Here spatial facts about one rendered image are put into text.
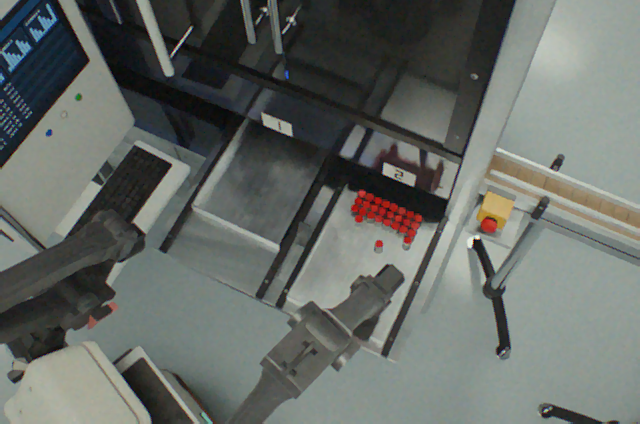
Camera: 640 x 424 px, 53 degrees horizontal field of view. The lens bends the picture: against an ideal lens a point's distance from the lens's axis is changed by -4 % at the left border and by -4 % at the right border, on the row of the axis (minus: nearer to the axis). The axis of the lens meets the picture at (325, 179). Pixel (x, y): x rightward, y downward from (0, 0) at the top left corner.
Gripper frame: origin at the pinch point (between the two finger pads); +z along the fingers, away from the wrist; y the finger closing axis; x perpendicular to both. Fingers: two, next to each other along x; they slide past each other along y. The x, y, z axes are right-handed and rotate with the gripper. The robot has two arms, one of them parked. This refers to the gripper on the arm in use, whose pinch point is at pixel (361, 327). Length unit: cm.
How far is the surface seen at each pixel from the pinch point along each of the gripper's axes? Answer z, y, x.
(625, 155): 81, 145, -66
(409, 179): -13.3, 35.3, 4.1
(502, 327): 77, 47, -41
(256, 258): 3.0, 5.6, 32.0
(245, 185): 1.6, 22.4, 44.6
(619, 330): 86, 69, -84
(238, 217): 2.2, 13.5, 41.7
